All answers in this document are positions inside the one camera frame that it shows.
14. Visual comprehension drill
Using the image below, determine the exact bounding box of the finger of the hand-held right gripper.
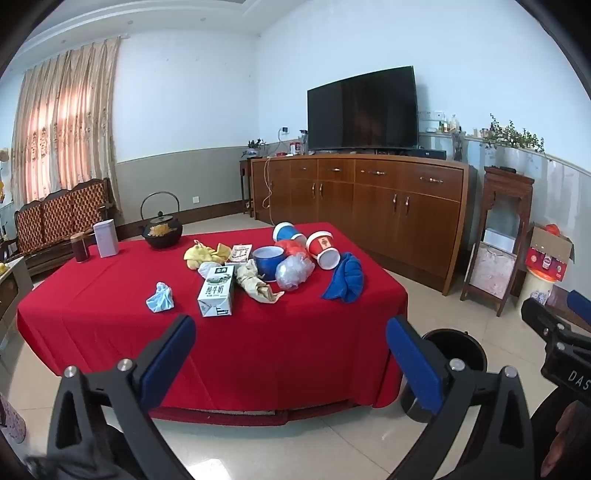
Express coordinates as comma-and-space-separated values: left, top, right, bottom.
521, 298, 573, 342
567, 290, 591, 324

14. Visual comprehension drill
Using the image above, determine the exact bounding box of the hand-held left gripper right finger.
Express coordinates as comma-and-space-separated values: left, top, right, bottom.
385, 316, 536, 480

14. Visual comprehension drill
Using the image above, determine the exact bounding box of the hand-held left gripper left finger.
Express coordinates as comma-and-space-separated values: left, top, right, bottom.
46, 315, 197, 480

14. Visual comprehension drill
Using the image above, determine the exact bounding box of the black trash bin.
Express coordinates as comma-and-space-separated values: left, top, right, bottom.
399, 328, 488, 423

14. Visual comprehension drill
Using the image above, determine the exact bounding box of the green white milk carton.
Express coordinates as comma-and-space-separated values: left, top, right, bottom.
197, 264, 235, 318

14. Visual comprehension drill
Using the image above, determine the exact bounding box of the yellow towel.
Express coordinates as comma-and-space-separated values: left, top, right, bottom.
184, 240, 232, 271

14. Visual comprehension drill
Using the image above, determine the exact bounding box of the blue bowl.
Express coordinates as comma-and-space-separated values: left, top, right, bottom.
252, 246, 286, 282

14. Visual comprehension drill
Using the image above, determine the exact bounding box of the red plastic bag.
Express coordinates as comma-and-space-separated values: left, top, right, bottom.
277, 239, 311, 260

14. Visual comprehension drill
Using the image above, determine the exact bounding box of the blue paper cup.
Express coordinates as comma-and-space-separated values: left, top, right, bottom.
271, 222, 308, 244

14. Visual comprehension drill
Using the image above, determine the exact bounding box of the person's right hand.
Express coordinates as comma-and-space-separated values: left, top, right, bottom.
551, 401, 591, 480

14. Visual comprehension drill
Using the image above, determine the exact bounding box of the white floral pedal bin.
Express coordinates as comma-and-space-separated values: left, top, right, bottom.
521, 268, 557, 305

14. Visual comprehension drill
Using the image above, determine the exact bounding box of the red cardboard box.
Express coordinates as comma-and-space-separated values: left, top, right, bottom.
525, 223, 575, 281

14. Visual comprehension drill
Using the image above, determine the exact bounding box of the pink floral cushion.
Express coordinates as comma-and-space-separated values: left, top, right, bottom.
467, 242, 518, 296

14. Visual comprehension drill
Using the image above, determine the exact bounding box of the white box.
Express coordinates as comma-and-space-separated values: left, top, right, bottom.
482, 228, 518, 254

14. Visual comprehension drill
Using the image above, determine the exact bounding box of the red tablecloth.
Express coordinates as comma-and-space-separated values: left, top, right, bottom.
16, 222, 409, 428

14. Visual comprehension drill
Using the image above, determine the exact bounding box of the blue towel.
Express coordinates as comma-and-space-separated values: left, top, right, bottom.
321, 252, 365, 304

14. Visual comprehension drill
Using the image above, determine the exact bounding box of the crumpled beige paper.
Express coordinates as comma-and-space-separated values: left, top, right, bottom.
235, 259, 286, 304

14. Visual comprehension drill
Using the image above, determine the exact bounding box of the black cast iron teapot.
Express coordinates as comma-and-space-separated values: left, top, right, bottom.
139, 191, 184, 251

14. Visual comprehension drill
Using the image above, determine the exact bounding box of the white square tin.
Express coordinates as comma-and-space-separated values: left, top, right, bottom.
93, 220, 120, 258

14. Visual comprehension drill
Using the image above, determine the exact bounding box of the dark red tea canister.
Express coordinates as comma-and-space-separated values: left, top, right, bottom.
70, 232, 90, 264

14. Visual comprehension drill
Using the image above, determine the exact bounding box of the carved wooden stand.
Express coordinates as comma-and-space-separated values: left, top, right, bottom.
460, 167, 535, 317

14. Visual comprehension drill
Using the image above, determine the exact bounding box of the clear plastic bag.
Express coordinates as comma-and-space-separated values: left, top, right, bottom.
275, 254, 315, 291

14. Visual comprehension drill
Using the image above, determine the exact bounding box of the red paper cup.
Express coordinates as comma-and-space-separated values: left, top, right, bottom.
305, 231, 341, 270

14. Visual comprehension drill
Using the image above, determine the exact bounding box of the wooden sideboard cabinet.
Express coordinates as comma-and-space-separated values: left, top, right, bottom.
249, 154, 478, 296

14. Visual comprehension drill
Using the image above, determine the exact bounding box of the grey side cabinet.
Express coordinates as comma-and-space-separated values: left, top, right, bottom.
0, 256, 33, 352

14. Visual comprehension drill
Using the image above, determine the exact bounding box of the green potted plant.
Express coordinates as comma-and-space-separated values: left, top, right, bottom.
480, 113, 548, 160

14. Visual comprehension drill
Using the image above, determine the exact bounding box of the wooden sofa bench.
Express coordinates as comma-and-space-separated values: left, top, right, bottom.
13, 178, 116, 277

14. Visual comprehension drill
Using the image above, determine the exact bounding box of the small wooden side table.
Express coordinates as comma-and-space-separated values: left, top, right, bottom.
239, 157, 256, 217

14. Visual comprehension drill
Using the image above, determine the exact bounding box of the beige patterned curtain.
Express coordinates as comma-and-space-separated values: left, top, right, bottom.
10, 37, 122, 232

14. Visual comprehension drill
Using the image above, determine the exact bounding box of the black television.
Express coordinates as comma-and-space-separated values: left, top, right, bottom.
307, 65, 420, 151

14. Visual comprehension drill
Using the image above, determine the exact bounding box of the white charger cable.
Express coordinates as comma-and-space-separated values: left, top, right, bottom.
262, 127, 289, 210

